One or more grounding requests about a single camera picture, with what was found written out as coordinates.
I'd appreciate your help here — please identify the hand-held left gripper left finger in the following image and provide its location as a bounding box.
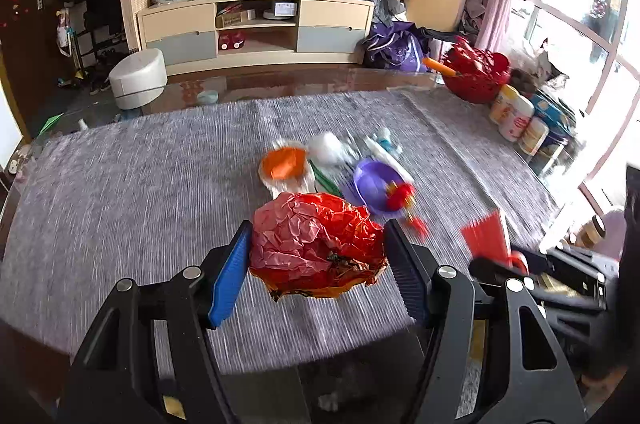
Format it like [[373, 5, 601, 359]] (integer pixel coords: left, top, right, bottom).
[[55, 220, 253, 424]]

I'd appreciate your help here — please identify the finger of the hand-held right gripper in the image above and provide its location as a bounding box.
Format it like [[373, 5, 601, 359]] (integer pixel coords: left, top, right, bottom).
[[469, 257, 540, 291]]

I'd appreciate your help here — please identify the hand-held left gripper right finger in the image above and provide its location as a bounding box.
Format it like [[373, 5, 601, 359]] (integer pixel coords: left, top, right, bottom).
[[382, 218, 588, 424]]

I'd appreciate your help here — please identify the red packet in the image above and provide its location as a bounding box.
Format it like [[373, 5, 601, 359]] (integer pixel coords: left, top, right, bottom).
[[460, 210, 513, 267]]

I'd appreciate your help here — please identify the red foil wrapper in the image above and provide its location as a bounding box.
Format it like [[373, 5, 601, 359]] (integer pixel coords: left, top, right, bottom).
[[248, 191, 390, 302]]

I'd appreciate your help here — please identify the small red ornament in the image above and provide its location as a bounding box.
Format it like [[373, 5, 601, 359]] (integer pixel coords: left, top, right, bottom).
[[385, 181, 431, 237]]

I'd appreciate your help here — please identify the purple plastic bowl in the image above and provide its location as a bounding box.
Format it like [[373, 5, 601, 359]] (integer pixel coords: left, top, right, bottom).
[[352, 157, 416, 220]]

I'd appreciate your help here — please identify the orange paper cup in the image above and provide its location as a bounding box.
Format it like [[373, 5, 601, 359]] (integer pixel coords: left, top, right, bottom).
[[259, 145, 316, 195]]

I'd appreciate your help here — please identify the grey tablecloth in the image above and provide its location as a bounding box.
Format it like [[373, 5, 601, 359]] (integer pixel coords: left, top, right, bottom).
[[0, 89, 561, 357]]

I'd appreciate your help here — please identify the green stick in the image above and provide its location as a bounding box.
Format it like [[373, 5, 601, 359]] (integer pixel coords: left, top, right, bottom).
[[307, 159, 346, 200]]

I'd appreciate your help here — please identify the small blue bottle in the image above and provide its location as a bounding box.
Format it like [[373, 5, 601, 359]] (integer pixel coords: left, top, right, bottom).
[[375, 127, 403, 157]]

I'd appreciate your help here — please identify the crumpled white tissue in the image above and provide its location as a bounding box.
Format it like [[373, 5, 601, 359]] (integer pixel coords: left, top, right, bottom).
[[307, 131, 351, 165]]

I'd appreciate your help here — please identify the blue tin can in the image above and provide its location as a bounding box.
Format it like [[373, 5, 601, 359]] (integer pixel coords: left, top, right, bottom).
[[530, 93, 576, 165]]

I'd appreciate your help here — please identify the brown fluffy item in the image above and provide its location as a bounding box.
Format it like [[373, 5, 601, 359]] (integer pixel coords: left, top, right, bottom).
[[510, 69, 541, 95]]

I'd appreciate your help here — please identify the red plastic basket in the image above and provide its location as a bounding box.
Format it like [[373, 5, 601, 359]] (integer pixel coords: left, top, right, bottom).
[[440, 37, 512, 105]]

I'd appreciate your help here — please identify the white round stool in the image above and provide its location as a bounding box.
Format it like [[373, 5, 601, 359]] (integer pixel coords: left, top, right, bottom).
[[108, 48, 168, 110]]

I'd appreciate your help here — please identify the purple bag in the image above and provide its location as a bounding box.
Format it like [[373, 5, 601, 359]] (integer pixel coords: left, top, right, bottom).
[[361, 22, 431, 72]]

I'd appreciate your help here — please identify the small cardboard box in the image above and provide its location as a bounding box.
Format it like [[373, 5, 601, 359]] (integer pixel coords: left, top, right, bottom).
[[216, 10, 257, 29]]

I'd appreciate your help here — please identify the white round device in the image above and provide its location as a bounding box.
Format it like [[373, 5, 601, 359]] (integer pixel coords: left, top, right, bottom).
[[263, 2, 298, 20]]

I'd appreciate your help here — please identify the window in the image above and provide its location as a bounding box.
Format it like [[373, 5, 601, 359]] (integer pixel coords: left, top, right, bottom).
[[510, 0, 640, 215]]

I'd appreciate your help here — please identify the beige television cabinet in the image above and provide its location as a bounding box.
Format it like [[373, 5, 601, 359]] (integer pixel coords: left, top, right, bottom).
[[136, 0, 376, 68]]

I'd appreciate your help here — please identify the white pink hanging bag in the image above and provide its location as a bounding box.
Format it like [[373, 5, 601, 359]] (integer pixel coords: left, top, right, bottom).
[[55, 9, 76, 58]]

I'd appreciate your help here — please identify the orange handled tool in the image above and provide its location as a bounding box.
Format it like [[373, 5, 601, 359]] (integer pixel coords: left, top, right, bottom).
[[422, 57, 458, 78]]

